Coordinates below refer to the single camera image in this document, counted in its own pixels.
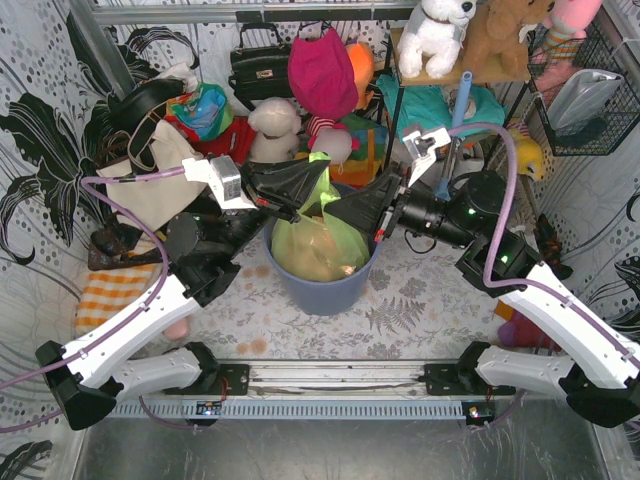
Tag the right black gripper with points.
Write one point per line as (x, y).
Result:
(391, 206)

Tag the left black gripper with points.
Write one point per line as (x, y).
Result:
(254, 185)

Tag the green trash bag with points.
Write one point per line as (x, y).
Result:
(319, 247)

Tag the blue trash bin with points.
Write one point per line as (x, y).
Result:
(329, 298)

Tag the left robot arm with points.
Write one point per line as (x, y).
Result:
(90, 375)

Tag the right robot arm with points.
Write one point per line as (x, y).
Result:
(505, 267)

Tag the rainbow striped bag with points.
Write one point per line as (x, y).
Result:
(363, 164)

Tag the colourful printed bag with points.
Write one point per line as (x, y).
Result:
(201, 115)

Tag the magenta fabric bag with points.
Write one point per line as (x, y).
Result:
(321, 76)

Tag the cream canvas tote bag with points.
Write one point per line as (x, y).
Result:
(156, 202)

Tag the pink white plush doll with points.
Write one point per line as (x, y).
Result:
(331, 138)

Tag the red cloth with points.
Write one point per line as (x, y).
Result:
(235, 142)

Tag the white plush sheep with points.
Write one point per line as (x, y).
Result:
(277, 124)

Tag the teal folded cloth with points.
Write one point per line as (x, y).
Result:
(425, 105)

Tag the white sneakers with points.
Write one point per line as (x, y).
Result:
(469, 158)

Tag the black leather handbag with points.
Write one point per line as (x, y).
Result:
(260, 73)

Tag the orange plush toy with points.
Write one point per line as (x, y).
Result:
(362, 61)

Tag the pink glasses case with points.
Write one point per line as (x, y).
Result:
(179, 329)

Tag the yellow plush duck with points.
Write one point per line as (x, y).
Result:
(528, 152)

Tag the black hat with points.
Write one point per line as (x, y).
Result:
(127, 113)

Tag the white plush dog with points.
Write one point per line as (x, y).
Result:
(433, 36)

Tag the red purple sock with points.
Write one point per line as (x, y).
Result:
(518, 331)

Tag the orange checkered cloth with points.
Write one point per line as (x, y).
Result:
(107, 292)

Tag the brown teddy bear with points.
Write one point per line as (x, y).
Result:
(495, 30)

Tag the silver foil pouch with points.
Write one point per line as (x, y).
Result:
(582, 97)

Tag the pink plush toy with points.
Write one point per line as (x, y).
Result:
(568, 21)

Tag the aluminium front rail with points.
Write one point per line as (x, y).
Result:
(330, 380)

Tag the brown leather strap bag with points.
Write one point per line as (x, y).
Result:
(112, 247)

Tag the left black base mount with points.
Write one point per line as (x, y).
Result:
(231, 379)

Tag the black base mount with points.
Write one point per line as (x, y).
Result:
(448, 379)
(231, 379)

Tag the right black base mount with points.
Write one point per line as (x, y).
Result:
(448, 379)

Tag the black wire basket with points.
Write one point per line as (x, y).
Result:
(551, 68)

